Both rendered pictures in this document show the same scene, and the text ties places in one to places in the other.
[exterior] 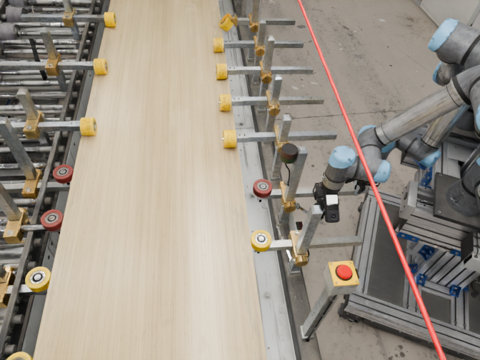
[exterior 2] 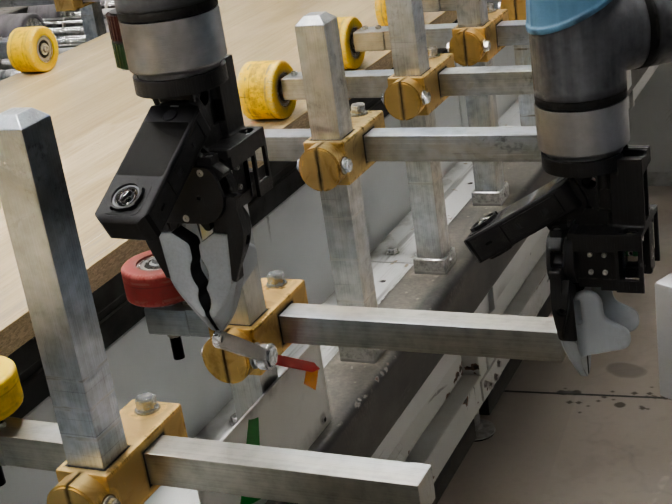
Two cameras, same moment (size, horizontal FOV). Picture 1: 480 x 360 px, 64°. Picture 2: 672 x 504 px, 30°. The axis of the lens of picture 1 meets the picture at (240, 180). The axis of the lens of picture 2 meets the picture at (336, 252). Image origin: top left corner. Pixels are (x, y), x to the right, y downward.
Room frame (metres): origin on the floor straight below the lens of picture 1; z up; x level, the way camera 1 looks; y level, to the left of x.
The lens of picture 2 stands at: (0.17, -0.96, 1.36)
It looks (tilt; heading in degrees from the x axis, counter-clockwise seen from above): 22 degrees down; 37
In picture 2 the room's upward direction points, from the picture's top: 9 degrees counter-clockwise
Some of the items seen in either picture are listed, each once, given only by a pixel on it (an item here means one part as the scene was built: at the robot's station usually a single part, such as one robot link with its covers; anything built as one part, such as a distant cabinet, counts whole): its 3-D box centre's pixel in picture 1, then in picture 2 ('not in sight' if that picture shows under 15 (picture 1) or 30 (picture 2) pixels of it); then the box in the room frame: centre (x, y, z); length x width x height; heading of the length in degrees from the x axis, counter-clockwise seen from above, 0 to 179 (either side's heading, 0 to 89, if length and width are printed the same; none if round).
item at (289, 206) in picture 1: (286, 196); (254, 328); (1.01, -0.21, 0.85); 0.13 x 0.06 x 0.05; 10
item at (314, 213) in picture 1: (303, 244); (85, 405); (0.74, -0.26, 0.91); 0.03 x 0.03 x 0.48; 10
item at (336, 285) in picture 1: (340, 278); not in sight; (0.49, -0.31, 1.18); 0.07 x 0.07 x 0.08; 10
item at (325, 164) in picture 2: (281, 138); (343, 149); (1.26, -0.17, 0.95); 0.13 x 0.06 x 0.05; 10
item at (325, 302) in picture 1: (319, 312); not in sight; (0.49, -0.31, 0.93); 0.05 x 0.04 x 0.45; 10
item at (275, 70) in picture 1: (266, 70); (491, 32); (1.77, -0.08, 0.95); 0.50 x 0.04 x 0.04; 100
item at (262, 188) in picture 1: (261, 193); (169, 307); (1.01, -0.10, 0.85); 0.08 x 0.08 x 0.11
